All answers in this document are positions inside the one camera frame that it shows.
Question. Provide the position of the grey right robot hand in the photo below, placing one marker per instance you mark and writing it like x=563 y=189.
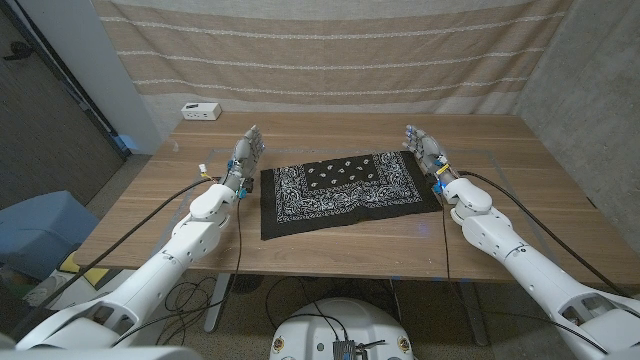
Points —
x=429 y=152

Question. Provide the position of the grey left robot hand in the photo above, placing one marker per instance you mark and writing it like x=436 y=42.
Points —
x=247 y=155

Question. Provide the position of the black paisley bandana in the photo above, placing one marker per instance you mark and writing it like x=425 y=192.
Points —
x=350 y=195

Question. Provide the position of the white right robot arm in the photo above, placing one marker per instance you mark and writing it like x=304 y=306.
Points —
x=500 y=235

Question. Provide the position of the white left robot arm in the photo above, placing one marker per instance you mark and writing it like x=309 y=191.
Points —
x=195 y=235

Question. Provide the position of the white power strip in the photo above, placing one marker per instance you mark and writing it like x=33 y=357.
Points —
x=201 y=111

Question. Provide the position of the beige striped backdrop cloth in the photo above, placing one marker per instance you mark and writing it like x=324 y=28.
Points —
x=325 y=50

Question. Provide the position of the grey table leg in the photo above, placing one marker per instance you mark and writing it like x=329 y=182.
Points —
x=472 y=315
x=217 y=305

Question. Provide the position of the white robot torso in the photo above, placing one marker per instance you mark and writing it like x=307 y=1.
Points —
x=345 y=322

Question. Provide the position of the yellow object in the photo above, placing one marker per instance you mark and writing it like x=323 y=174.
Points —
x=92 y=275

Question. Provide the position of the dark door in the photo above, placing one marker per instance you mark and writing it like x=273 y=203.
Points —
x=40 y=125

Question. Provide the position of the small grey torso device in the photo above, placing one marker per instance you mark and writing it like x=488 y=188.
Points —
x=345 y=350

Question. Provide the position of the blue upholstered seat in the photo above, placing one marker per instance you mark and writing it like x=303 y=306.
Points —
x=40 y=230

